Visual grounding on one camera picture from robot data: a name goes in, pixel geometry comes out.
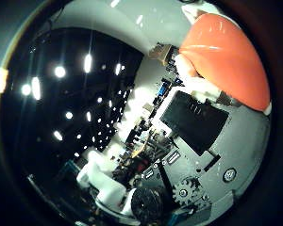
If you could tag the white spray bottle orange trigger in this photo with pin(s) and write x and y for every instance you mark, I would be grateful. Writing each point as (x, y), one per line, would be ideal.
(226, 56)

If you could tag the cardboard box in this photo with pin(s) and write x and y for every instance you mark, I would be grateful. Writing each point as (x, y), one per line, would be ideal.
(161, 53)

